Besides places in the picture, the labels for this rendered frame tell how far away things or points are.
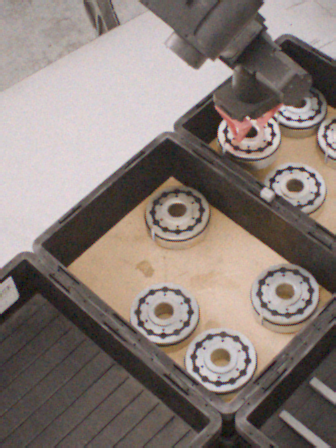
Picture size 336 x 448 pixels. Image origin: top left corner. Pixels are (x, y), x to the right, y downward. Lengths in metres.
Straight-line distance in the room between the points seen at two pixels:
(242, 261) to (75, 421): 0.36
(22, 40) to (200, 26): 2.19
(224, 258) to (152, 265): 0.11
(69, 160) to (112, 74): 0.23
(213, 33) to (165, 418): 0.62
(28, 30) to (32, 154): 1.35
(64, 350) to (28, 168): 0.48
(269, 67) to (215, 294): 0.36
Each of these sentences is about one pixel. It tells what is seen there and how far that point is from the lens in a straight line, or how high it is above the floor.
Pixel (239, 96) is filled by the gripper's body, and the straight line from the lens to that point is 1.29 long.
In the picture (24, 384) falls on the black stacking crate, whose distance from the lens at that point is 1.28.
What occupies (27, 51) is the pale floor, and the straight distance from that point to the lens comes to 2.91.
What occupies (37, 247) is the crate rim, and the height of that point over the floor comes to 0.93.
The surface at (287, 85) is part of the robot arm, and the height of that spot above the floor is 1.11.
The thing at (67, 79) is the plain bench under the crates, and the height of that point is 0.70.
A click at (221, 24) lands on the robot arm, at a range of 0.79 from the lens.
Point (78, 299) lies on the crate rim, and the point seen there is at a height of 0.93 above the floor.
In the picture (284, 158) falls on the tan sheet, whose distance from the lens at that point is 1.46.
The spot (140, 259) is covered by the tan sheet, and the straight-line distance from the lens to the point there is 1.35.
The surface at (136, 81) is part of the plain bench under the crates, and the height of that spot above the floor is 0.70.
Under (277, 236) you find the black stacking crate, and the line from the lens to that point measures 1.31.
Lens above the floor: 1.97
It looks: 56 degrees down
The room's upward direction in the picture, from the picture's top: 7 degrees counter-clockwise
